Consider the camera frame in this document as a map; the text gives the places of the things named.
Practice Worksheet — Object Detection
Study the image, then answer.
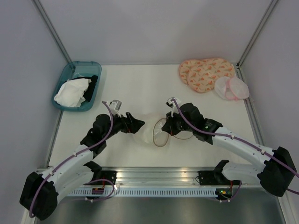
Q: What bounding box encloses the right side aluminium rail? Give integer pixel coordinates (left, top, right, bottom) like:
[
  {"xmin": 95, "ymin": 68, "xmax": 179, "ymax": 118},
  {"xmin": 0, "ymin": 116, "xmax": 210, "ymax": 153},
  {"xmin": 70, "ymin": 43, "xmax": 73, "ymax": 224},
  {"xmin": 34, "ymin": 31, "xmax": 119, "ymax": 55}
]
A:
[{"xmin": 234, "ymin": 63, "xmax": 267, "ymax": 146}]

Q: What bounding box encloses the white cloth in bin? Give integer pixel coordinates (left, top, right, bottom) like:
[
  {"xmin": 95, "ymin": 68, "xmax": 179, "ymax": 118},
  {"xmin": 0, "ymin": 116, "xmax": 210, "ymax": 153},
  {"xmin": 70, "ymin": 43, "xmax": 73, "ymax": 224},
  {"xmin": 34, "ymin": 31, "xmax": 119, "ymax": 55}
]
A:
[{"xmin": 54, "ymin": 78, "xmax": 90, "ymax": 107}]

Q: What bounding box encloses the white slotted cable duct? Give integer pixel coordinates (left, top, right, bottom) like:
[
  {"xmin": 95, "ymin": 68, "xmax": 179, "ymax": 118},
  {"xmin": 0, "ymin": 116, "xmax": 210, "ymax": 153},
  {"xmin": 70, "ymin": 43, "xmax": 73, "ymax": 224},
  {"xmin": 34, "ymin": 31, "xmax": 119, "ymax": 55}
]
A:
[{"xmin": 68, "ymin": 187, "xmax": 217, "ymax": 197}]

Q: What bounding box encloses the left aluminium frame post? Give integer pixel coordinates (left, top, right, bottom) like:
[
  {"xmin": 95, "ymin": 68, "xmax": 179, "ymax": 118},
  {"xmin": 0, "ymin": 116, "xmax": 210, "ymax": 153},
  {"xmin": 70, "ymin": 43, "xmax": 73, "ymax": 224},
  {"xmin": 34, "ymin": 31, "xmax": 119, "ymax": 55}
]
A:
[{"xmin": 32, "ymin": 0, "xmax": 72, "ymax": 63}]

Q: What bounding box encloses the aluminium frame post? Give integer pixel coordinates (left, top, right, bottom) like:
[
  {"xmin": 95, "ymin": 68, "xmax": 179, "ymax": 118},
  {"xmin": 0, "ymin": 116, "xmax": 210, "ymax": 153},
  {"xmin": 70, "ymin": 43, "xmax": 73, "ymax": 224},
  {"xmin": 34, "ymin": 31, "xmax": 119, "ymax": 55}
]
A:
[
  {"xmin": 32, "ymin": 0, "xmax": 72, "ymax": 63},
  {"xmin": 236, "ymin": 0, "xmax": 280, "ymax": 69}
]

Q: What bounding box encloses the orange floral laundry bag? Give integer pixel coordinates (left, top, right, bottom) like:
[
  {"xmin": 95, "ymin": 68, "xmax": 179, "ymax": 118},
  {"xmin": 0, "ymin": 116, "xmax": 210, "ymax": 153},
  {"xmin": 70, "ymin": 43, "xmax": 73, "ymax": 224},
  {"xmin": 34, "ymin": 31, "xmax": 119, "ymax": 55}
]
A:
[{"xmin": 178, "ymin": 57, "xmax": 235, "ymax": 93}]

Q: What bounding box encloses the black garment in bin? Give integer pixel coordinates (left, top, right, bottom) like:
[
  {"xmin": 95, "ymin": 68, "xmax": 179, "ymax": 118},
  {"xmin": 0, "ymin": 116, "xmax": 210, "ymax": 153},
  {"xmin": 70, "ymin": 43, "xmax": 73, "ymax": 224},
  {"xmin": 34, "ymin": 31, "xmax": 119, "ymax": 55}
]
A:
[{"xmin": 83, "ymin": 75, "xmax": 98, "ymax": 102}]

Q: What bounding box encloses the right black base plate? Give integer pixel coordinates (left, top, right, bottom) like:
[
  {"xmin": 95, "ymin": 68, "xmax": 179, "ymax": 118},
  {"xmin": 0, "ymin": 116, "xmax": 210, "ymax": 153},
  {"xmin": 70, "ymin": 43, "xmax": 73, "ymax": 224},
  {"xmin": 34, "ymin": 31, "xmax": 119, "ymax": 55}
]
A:
[{"xmin": 198, "ymin": 170, "xmax": 240, "ymax": 186}]

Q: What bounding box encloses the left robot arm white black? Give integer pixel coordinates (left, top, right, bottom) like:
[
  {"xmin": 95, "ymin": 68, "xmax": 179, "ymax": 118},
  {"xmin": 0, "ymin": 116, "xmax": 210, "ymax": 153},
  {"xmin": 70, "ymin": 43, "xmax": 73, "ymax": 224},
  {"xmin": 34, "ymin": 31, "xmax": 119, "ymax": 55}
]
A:
[{"xmin": 20, "ymin": 112, "xmax": 145, "ymax": 220}]

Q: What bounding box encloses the teal plastic bin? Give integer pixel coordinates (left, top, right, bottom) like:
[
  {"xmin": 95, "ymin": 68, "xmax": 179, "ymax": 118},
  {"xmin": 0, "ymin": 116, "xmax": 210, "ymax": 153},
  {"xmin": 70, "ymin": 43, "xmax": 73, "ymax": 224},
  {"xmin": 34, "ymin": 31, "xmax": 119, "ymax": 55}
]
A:
[{"xmin": 52, "ymin": 61, "xmax": 102, "ymax": 112}]

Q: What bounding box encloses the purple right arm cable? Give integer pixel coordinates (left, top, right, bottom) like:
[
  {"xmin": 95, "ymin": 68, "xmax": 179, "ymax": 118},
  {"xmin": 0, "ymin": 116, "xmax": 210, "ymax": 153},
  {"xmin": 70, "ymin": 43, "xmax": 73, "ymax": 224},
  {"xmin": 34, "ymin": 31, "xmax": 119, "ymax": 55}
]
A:
[{"xmin": 170, "ymin": 98, "xmax": 299, "ymax": 203}]

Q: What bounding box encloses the pink trimmed mesh laundry bag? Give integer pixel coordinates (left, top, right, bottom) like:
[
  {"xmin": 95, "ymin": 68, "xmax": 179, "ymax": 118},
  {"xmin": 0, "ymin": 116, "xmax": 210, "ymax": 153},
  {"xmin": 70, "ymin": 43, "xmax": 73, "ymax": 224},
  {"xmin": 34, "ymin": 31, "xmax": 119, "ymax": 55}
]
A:
[{"xmin": 214, "ymin": 77, "xmax": 249, "ymax": 100}]

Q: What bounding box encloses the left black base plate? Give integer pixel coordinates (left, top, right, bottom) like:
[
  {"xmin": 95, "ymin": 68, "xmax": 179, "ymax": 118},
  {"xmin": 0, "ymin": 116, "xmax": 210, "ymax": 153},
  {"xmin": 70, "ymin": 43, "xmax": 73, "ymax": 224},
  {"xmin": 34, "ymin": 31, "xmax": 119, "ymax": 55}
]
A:
[{"xmin": 91, "ymin": 170, "xmax": 117, "ymax": 188}]

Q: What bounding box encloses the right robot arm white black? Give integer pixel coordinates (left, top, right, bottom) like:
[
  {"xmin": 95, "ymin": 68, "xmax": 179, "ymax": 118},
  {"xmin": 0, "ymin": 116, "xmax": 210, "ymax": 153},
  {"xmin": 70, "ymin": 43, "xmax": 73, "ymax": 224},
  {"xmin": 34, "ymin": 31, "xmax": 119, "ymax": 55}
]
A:
[{"xmin": 162, "ymin": 98, "xmax": 299, "ymax": 197}]

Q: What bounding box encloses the right aluminium frame post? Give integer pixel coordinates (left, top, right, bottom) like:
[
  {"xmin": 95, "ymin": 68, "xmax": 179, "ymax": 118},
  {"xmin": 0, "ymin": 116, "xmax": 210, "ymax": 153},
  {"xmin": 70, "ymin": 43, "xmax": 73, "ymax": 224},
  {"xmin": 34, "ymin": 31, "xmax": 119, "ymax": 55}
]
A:
[{"xmin": 236, "ymin": 0, "xmax": 280, "ymax": 69}]

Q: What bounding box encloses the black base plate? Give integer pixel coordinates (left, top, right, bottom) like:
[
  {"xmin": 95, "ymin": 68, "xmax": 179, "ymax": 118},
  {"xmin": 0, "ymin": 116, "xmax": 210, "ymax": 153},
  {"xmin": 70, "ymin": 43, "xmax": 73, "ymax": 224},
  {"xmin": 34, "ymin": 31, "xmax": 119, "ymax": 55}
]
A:
[
  {"xmin": 91, "ymin": 170, "xmax": 117, "ymax": 188},
  {"xmin": 198, "ymin": 170, "xmax": 240, "ymax": 186}
]

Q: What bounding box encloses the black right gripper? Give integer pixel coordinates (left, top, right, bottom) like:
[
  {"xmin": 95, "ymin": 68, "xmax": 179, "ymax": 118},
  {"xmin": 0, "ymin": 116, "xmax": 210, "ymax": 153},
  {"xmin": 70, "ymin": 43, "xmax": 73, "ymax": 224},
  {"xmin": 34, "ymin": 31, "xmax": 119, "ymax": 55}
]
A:
[{"xmin": 162, "ymin": 109, "xmax": 194, "ymax": 136}]

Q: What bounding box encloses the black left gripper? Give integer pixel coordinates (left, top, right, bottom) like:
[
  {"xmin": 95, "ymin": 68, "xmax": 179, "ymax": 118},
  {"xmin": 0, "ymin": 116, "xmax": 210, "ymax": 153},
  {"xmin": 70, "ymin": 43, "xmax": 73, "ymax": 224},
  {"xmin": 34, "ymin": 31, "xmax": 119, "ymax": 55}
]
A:
[{"xmin": 103, "ymin": 110, "xmax": 144, "ymax": 140}]

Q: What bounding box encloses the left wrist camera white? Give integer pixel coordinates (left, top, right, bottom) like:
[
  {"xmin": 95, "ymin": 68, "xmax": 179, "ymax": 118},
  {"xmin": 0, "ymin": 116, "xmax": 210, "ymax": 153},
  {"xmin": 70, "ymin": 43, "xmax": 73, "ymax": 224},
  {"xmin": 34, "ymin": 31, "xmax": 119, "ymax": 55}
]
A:
[{"xmin": 109, "ymin": 100, "xmax": 122, "ymax": 116}]

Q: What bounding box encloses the aluminium front rail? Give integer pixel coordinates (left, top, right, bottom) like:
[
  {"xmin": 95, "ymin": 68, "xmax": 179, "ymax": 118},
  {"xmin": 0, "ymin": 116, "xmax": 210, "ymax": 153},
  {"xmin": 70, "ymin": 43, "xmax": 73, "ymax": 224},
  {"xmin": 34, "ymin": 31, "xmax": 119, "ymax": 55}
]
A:
[{"xmin": 32, "ymin": 167, "xmax": 287, "ymax": 187}]

